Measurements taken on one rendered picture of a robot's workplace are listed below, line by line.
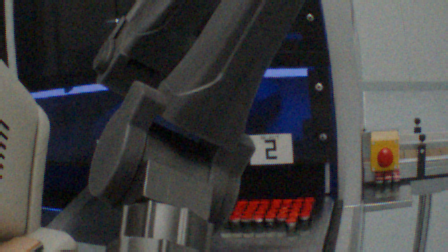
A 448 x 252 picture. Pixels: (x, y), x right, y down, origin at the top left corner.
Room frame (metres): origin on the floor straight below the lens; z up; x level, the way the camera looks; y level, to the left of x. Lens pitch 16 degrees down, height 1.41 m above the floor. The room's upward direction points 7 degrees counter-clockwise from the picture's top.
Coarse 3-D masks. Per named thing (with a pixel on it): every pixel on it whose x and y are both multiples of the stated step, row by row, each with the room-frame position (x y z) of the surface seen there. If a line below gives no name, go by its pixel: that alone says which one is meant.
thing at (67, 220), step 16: (64, 208) 1.16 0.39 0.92; (80, 208) 1.24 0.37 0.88; (96, 208) 1.24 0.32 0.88; (112, 208) 1.23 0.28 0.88; (48, 224) 1.07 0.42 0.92; (64, 224) 1.14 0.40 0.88; (80, 224) 1.14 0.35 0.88; (96, 224) 1.14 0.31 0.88; (112, 224) 1.14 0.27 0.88; (80, 240) 1.05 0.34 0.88; (96, 240) 1.05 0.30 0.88; (112, 240) 1.05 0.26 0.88
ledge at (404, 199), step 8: (400, 184) 1.15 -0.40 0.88; (408, 184) 1.14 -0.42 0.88; (368, 192) 1.15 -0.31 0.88; (400, 192) 1.10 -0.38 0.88; (408, 192) 1.09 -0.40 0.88; (368, 200) 1.10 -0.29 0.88; (376, 200) 1.09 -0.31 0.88; (384, 200) 1.08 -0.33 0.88; (392, 200) 1.07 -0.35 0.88; (400, 200) 1.06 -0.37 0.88; (408, 200) 1.05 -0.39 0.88; (368, 208) 1.08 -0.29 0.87; (376, 208) 1.07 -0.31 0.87; (384, 208) 1.07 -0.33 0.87; (392, 208) 1.06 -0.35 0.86
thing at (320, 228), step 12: (324, 216) 1.07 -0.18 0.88; (312, 228) 1.02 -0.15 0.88; (324, 228) 1.01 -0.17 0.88; (216, 240) 1.03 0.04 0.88; (228, 240) 1.02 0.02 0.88; (240, 240) 1.02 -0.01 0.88; (252, 240) 1.01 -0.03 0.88; (264, 240) 1.00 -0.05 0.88; (276, 240) 0.99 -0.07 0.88; (300, 240) 0.98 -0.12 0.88; (312, 240) 0.96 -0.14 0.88; (324, 240) 0.90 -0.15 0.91
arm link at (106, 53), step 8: (144, 0) 0.72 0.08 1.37; (152, 0) 0.71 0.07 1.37; (136, 8) 0.72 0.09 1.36; (144, 8) 0.72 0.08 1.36; (128, 16) 0.73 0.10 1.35; (136, 16) 0.72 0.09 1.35; (112, 40) 0.69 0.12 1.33; (104, 48) 0.66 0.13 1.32; (112, 48) 0.66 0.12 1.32; (96, 56) 0.68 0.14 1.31; (104, 56) 0.65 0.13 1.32; (112, 56) 0.65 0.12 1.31; (96, 64) 0.66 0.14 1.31; (104, 64) 0.65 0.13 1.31
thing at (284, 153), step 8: (256, 136) 1.14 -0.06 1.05; (264, 136) 1.14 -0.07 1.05; (272, 136) 1.13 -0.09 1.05; (280, 136) 1.13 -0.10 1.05; (288, 136) 1.12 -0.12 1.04; (256, 144) 1.14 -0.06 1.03; (264, 144) 1.14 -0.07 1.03; (272, 144) 1.13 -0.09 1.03; (280, 144) 1.13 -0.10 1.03; (288, 144) 1.12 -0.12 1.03; (256, 152) 1.14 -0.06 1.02; (264, 152) 1.14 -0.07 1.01; (272, 152) 1.13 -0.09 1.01; (280, 152) 1.13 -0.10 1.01; (288, 152) 1.12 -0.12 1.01; (256, 160) 1.14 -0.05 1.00; (264, 160) 1.14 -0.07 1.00; (272, 160) 1.13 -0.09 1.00; (280, 160) 1.13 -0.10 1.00; (288, 160) 1.13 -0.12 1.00
